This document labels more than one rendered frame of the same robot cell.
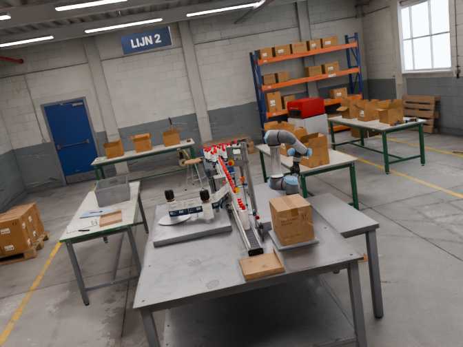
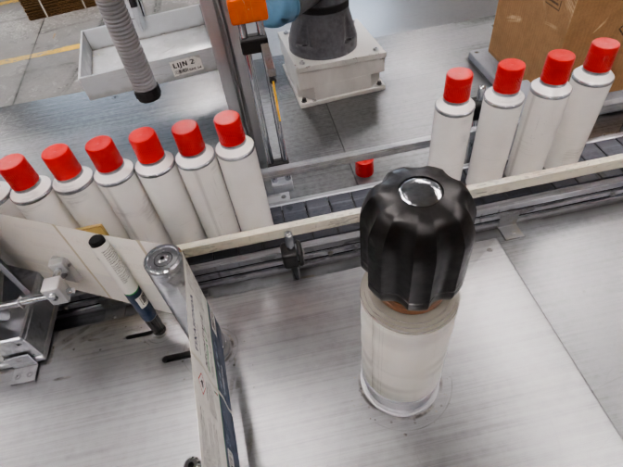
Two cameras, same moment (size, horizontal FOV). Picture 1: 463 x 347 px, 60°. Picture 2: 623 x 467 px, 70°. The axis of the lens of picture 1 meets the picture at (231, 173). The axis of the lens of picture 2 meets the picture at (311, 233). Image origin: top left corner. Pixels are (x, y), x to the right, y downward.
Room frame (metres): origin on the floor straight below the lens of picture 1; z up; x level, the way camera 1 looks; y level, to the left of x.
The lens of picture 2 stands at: (3.45, 0.48, 1.39)
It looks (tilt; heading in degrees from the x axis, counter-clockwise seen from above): 48 degrees down; 270
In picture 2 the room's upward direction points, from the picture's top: 9 degrees counter-clockwise
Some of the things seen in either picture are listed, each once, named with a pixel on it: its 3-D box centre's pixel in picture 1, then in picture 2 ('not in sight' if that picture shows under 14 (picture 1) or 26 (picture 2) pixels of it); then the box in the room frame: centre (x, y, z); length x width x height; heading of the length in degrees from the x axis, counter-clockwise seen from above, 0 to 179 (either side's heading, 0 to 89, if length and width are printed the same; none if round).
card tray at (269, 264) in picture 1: (260, 263); not in sight; (2.48, -0.08, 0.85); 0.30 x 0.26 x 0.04; 4
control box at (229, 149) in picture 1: (237, 155); not in sight; (3.58, -0.08, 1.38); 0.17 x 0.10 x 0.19; 59
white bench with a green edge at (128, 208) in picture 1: (114, 234); not in sight; (4.83, 1.60, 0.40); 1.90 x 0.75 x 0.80; 8
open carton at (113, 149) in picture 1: (113, 148); not in sight; (8.71, 2.42, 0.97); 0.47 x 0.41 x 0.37; 4
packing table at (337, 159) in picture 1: (302, 175); not in sight; (5.92, -1.06, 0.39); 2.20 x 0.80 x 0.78; 8
